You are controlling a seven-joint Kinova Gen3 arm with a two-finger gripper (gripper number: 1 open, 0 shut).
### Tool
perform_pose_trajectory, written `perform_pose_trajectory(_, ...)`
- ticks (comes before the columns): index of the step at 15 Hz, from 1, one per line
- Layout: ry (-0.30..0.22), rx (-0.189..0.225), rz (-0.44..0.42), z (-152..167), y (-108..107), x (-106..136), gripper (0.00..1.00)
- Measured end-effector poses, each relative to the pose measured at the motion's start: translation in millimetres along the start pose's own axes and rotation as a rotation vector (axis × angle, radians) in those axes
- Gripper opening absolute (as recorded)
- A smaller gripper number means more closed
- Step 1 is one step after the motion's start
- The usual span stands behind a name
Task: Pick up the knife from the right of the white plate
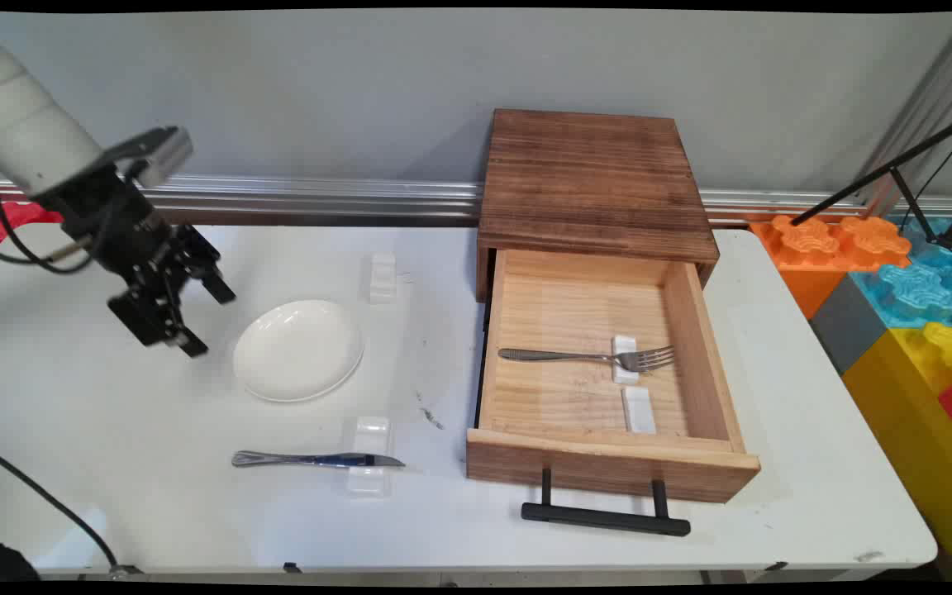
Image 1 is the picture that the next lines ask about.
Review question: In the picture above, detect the red plastic block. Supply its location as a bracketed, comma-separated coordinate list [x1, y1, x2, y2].
[0, 185, 64, 254]

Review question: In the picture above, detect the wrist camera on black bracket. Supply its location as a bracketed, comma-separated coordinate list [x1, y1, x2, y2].
[100, 126, 195, 189]

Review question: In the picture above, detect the blue foam block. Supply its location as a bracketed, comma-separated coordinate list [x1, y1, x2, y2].
[848, 217, 952, 331]

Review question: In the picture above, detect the steel serrated table knife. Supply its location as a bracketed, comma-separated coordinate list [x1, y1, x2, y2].
[231, 450, 407, 471]

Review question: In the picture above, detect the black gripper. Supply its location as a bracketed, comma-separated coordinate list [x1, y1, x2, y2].
[35, 164, 238, 359]

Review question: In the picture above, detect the dark wooden drawer cabinet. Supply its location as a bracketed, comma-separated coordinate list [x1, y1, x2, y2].
[475, 107, 721, 303]

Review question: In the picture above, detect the grey curtain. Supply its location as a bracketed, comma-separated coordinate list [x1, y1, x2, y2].
[856, 12, 952, 217]

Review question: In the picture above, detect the aluminium rail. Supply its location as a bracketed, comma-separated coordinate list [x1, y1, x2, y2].
[0, 173, 952, 229]

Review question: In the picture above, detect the orange foam block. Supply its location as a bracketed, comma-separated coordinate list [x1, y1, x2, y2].
[749, 213, 913, 320]

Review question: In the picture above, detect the black tripod stand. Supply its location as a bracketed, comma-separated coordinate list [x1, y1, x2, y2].
[790, 106, 952, 255]

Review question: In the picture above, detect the light wooden drawer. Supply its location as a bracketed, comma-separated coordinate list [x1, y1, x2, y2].
[465, 248, 763, 504]

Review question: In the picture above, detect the grey foam block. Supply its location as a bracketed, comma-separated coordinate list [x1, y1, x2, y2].
[808, 273, 891, 378]

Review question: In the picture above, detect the black drawer handle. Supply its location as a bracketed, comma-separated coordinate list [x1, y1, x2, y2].
[521, 467, 692, 538]

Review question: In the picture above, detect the steel fork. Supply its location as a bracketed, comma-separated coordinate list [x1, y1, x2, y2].
[498, 345, 677, 374]

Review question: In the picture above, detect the white ceramic plate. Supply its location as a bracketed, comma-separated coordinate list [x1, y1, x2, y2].
[232, 299, 365, 404]

